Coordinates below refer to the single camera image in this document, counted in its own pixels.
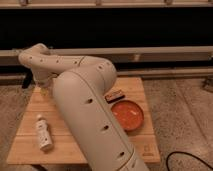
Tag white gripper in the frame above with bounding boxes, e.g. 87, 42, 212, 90
34, 76, 55, 97

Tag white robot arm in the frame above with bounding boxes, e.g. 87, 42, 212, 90
18, 43, 149, 171

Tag white plastic bottle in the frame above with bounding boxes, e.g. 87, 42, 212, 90
36, 115, 53, 152

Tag wooden table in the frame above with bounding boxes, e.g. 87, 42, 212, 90
7, 77, 160, 165

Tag orange round bowl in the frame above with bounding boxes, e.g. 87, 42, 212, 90
111, 100, 144, 131

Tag long wooden beam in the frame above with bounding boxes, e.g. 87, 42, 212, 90
0, 43, 213, 68

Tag black cable on floor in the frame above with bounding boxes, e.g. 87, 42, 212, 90
166, 151, 213, 171

